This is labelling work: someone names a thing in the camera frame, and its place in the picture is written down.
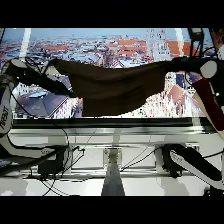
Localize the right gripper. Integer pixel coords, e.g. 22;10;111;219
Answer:
169;56;194;73

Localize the brown garment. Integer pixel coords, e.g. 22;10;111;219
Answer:
49;57;175;118

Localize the silver frame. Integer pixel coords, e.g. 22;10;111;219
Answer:
0;117;224;197

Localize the black cable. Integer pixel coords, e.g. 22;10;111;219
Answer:
118;145;165;173
39;125;86;197

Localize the dark red garment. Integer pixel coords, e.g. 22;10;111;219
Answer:
192;77;224;132

